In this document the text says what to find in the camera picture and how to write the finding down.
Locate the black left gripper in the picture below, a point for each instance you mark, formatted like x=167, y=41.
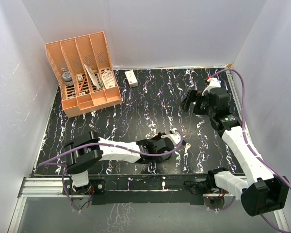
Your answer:
x=157, y=137

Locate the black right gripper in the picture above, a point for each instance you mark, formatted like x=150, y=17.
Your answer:
x=193, y=98

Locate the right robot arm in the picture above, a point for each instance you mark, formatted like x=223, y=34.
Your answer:
x=262, y=191

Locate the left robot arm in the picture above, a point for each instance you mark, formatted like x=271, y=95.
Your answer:
x=86, y=150

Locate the brass key on black tag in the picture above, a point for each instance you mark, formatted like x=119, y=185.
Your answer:
x=187, y=146

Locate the small white cardboard box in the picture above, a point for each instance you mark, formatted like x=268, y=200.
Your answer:
x=131, y=78

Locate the white paper card in organizer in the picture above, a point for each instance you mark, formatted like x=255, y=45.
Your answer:
x=92, y=76

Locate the small white eraser box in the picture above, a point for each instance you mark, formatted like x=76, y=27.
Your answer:
x=80, y=77

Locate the orange plastic file organizer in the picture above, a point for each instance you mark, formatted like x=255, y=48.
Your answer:
x=72, y=54

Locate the grey round tin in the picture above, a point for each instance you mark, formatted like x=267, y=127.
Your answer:
x=67, y=78

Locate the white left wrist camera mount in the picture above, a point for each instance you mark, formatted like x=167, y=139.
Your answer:
x=175, y=137

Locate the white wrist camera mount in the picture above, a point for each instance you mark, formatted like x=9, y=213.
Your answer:
x=175, y=137
x=211, y=82

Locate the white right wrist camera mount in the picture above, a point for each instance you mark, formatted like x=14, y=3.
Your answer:
x=211, y=82

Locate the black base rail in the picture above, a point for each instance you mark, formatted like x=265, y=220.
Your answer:
x=157, y=188

